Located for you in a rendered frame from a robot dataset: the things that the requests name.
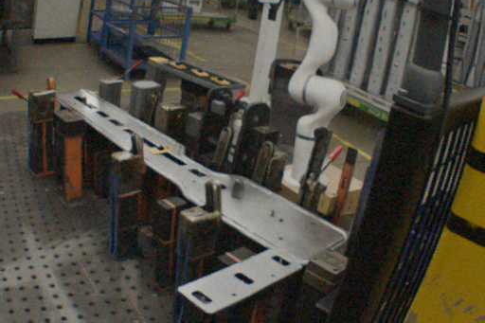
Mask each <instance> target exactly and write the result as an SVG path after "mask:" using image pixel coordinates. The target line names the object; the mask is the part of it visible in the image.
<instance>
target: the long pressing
mask: <svg viewBox="0 0 485 323"><path fill-rule="evenodd" d="M84 96H86V97H87V101H86V102H87V103H82V101H78V100H75V99H74V98H80V99H83V97H84ZM56 97H57V102H58V103H59V104H61V106H63V107H64V108H65V109H67V110H68V109H71V110H72V111H74V112H76V113H78V115H80V116H81V117H83V118H84V122H85V123H87V124H88V125H89V126H90V127H92V128H93V129H94V130H96V131H97V132H98V133H101V134H102V135H104V136H105V137H106V138H108V139H109V140H111V141H112V142H113V143H114V144H116V145H118V146H119V147H120V148H121V149H122V150H123V151H125V152H126V151H129V150H131V149H132V145H131V144H132V142H131V138H130V136H131V135H130V134H128V133H127V132H125V131H124V130H126V129H130V130H132V131H134V132H140V133H141V134H142V136H143V138H145V139H146V140H148V141H149V142H151V143H153V144H154V145H155V146H157V147H158V146H160V145H161V146H166V145H167V146H170V147H171V148H173V149H174V150H173V151H170V152H166V153H169V154H171V155H172V156H174V157H176V158H177V159H179V160H181V161H183V162H184V163H186V164H187V165H185V166H180V165H178V164H176V163H174V162H173V161H171V160H169V159H168V158H167V157H165V156H163V155H162V154H161V153H159V154H151V153H149V152H148V151H147V150H148V149H151V148H150V147H149V146H147V145H146V144H144V151H145V160H146V166H147V167H149V169H151V170H153V171H155V172H156V173H158V174H159V175H161V176H163V177H164V178H166V179H167V180H169V181H170V182H171V183H173V184H174V185H176V186H177V187H178V189H179V190H180V192H181V194H182V195H183V197H184V198H185V199H187V200H188V201H190V202H191V203H193V204H194V205H196V206H201V205H205V204H206V196H205V192H206V191H205V182H207V181H208V180H210V179H212V178H216V179H218V180H219V182H220V183H221V184H222V185H224V186H225V187H226V188H222V205H223V223H225V224H227V225H228V226H230V227H231V228H233V229H234V230H236V231H238V232H239V233H241V234H242V235H244V236H245V237H246V238H249V239H250V240H252V241H253V242H256V243H257V244H259V245H260V246H262V247H264V248H265V249H275V250H277V251H278V252H279V253H282V254H284V255H285V256H286V257H287V258H290V259H292V260H294V261H296V262H298V263H299V264H301V265H302V267H305V266H308V264H309V260H310V258H312V257H315V256H316V255H318V254H320V253H322V252H324V251H325V250H327V249H332V250H333V251H335V252H336V251H338V250H339V249H341V248H342V247H344V245H345V241H346V238H347V236H348V234H349V232H348V231H346V230H344V229H343V228H342V227H340V226H336V225H335V224H333V223H331V222H327V221H326V220H325V219H323V218H321V217H319V216H317V215H315V214H313V213H312V212H310V211H308V210H306V209H305V208H303V207H301V206H297V205H296V204H294V203H292V202H290V201H288V200H286V199H285V198H283V197H281V196H279V195H277V194H276V193H275V192H273V191H271V190H269V189H267V188H265V187H263V186H261V185H259V184H257V183H256V182H254V181H252V180H250V179H248V178H246V177H244V176H241V175H236V174H228V173H220V172H216V171H213V170H210V169H208V168H206V167H204V166H202V165H201V164H199V163H197V162H195V161H194V160H192V159H190V158H188V157H187V156H185V154H186V147H185V146H184V145H182V144H181V143H179V142H177V141H175V140H173V139H172V138H170V137H168V136H166V135H163V134H162V133H161V132H159V131H157V130H156V129H155V128H153V127H151V126H149V125H147V124H146V123H145V122H143V121H141V120H139V119H136V118H135V117H132V116H130V115H129V114H128V113H126V112H124V111H122V110H121V109H120V108H118V107H116V106H114V105H112V104H111V103H110V102H108V101H106V100H105V99H101V98H100V97H98V96H97V95H96V94H94V93H93V92H89V91H88V90H86V89H83V88H82V89H80V90H77V91H70V92H62V93H56ZM86 104H90V105H93V106H94V107H95V108H97V109H90V108H89V107H86V106H85V105H86ZM98 112H102V113H104V114H106V115H108V117H103V116H101V115H98V114H97V113H98ZM110 120H115V121H117V122H118V123H119V124H121V125H123V126H121V127H118V126H116V125H114V124H113V123H112V122H110ZM128 139H129V140H128ZM189 170H198V171H200V172H201V173H203V174H205V175H206V176H203V177H199V176H197V175H195V174H193V173H192V172H190V171H189ZM237 179H242V180H243V181H244V194H243V198H241V199H238V198H234V197H232V195H231V194H232V189H233V185H234V183H235V181H236V180H237ZM193 181H196V182H193ZM272 210H275V217H271V213H272ZM280 218H282V219H283V222H281V221H280ZM311 223H313V224H311ZM279 238H282V240H280V239H279Z"/></svg>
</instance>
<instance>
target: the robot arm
mask: <svg viewBox="0 0 485 323"><path fill-rule="evenodd" d="M254 2H256V3H254ZM260 2H263V3H270V6H271V8H269V13H268V18H267V19H268V20H273V21H277V16H278V15H277V11H278V9H279V7H280V5H281V4H282V2H283V0H247V3H248V6H249V7H250V9H249V14H248V19H251V20H255V21H256V20H257V13H258V9H256V7H257V6H258V5H259V4H260ZM303 2H304V5H305V6H306V8H307V10H308V11H309V12H310V15H311V18H312V22H313V23H314V25H313V32H312V36H311V38H312V40H311V44H310V47H309V49H308V52H307V56H306V58H305V60H304V61H303V62H302V64H301V65H300V66H299V68H298V69H297V70H296V73H295V74H294V75H293V77H292V78H291V80H290V83H289V89H288V90H289V94H290V97H291V98H292V99H293V100H294V101H296V102H298V103H302V104H306V105H310V106H313V107H317V108H318V109H319V110H318V112H317V114H314V115H308V116H304V117H301V118H300V119H299V120H298V122H297V126H296V139H295V147H294V155H293V163H292V169H291V170H286V171H285V172H284V173H283V178H282V180H283V181H284V182H285V183H286V184H288V185H290V186H292V187H295V188H299V183H298V180H299V177H300V175H301V174H304V173H305V171H306V168H307V165H308V162H309V159H310V155H311V152H312V149H313V146H314V141H315V137H314V129H316V128H319V126H324V127H327V128H328V125H329V123H330V121H331V119H332V118H333V117H334V116H335V115H336V113H337V112H339V111H340V110H341V109H342V108H343V107H344V106H345V105H346V104H345V103H346V100H347V90H346V89H345V87H344V85H342V84H341V83H340V82H338V81H334V80H332V79H329V78H324V77H321V76H317V75H316V74H315V73H316V70H317V68H318V67H319V66H321V65H322V64H324V63H326V62H327V61H329V60H330V59H331V58H332V56H333V53H334V51H335V48H336V45H337V43H336V40H337V36H338V30H337V28H336V25H335V23H334V22H333V21H332V20H331V18H330V17H329V15H328V14H327V12H326V8H334V9H344V10H349V9H354V8H355V7H356V6H357V4H358V3H359V1H358V0H303ZM273 4H274V5H273Z"/></svg>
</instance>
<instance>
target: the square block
mask: <svg viewBox="0 0 485 323"><path fill-rule="evenodd" d="M347 261H348V258H347V257H345V256H343V255H341V254H339V253H337V252H335V251H333V250H332V249H327V250H325V251H324V252H322V253H320V254H318V255H316V256H315V257H312V258H310V260H309V264H308V266H307V268H306V271H305V273H304V275H303V280H304V281H303V284H302V288H301V292H300V295H299V298H298V300H297V302H296V307H295V310H294V313H293V317H292V320H291V323H326V321H325V320H323V319H322V318H319V317H318V316H316V315H315V314H313V308H314V305H315V304H316V302H318V301H319V300H320V299H321V298H324V297H325V296H327V295H328V294H329V293H331V292H332V291H334V290H336V289H337V288H338V286H339V283H340V282H341V280H342V277H343V274H344V271H345V268H346V265H347Z"/></svg>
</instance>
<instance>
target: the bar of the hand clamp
mask: <svg viewBox="0 0 485 323"><path fill-rule="evenodd" d="M332 133H333V130H332V129H329V128H327V127H324V126H319V128H316V129H314V137H315V141H314V146H313V149H312V152H311V155H310V159H309V162H308V165H307V168H306V171H305V174H304V177H303V180H302V184H301V186H302V187H303V188H305V187H308V185H307V183H306V180H307V179H309V178H310V177H311V174H313V175H314V177H313V181H312V183H311V186H310V189H309V191H311V189H312V188H313V184H314V182H315V181H316V180H317V181H318V177H319V174H320V172H321V169H322V166H323V163H324V159H325V156H326V153H327V150H328V148H329V144H330V141H331V138H332Z"/></svg>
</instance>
